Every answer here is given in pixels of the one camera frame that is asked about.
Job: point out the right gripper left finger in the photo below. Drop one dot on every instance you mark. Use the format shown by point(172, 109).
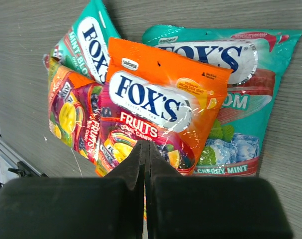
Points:
point(76, 208)

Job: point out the teal Fox's mint packet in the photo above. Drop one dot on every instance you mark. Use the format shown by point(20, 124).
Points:
point(258, 58)

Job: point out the orange Fox's fruits packet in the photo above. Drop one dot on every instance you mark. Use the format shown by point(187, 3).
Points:
point(161, 97)

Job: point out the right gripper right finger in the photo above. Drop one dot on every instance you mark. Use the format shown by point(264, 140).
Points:
point(191, 207)

